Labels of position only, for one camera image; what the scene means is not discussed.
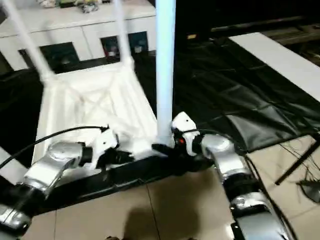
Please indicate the white plastic table top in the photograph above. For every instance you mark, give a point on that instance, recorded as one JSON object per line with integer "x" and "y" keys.
{"x": 87, "y": 100}

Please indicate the white plastic table leg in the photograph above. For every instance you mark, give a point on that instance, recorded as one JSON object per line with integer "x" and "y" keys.
{"x": 123, "y": 37}
{"x": 30, "y": 42}
{"x": 10, "y": 162}
{"x": 165, "y": 62}

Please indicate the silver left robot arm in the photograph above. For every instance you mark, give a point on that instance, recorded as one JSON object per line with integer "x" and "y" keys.
{"x": 57, "y": 155}

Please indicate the black robot foot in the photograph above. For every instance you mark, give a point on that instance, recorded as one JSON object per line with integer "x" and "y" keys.
{"x": 112, "y": 237}

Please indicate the black work mat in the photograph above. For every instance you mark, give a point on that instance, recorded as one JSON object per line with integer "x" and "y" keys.
{"x": 237, "y": 75}

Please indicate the white jar red label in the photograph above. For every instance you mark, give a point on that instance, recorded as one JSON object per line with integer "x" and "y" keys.
{"x": 111, "y": 52}

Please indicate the white cup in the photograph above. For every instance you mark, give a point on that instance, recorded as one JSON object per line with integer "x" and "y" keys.
{"x": 137, "y": 48}

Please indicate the small yellow box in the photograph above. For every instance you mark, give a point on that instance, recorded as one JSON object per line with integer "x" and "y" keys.
{"x": 191, "y": 36}

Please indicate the white side table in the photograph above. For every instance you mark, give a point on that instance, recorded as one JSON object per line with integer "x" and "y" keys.
{"x": 275, "y": 60}

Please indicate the black tripod base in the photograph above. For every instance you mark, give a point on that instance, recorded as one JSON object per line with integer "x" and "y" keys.
{"x": 310, "y": 191}

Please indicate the white sideboard cabinet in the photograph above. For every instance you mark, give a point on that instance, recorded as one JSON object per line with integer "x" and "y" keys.
{"x": 75, "y": 22}

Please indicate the dark low bench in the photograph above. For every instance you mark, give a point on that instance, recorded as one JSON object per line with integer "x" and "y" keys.
{"x": 262, "y": 26}

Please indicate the grey tangled bundle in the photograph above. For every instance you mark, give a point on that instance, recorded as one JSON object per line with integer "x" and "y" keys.
{"x": 87, "y": 8}

